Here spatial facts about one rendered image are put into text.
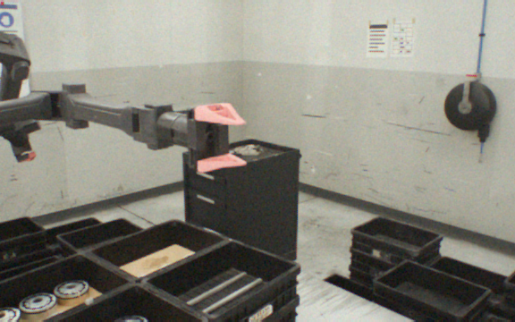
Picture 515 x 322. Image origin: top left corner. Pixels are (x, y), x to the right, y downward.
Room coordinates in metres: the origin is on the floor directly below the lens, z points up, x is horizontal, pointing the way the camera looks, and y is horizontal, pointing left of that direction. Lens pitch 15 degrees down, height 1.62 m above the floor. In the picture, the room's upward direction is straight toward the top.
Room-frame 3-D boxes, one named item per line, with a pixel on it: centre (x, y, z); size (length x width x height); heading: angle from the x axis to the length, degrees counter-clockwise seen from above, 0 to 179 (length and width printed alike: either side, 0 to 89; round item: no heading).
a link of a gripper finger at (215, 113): (0.76, 0.04, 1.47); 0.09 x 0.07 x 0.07; 42
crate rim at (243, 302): (1.32, 0.07, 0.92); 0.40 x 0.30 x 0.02; 139
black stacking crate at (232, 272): (1.32, 0.07, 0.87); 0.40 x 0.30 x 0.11; 139
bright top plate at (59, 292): (1.34, 0.55, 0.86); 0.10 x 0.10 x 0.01
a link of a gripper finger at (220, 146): (0.76, 0.04, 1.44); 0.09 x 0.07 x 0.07; 42
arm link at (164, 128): (0.86, 0.12, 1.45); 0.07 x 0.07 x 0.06; 42
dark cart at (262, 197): (3.00, 0.04, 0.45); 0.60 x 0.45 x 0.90; 133
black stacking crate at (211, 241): (1.51, 0.30, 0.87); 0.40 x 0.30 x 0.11; 139
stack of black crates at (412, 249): (2.41, -0.79, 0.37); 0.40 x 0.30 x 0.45; 43
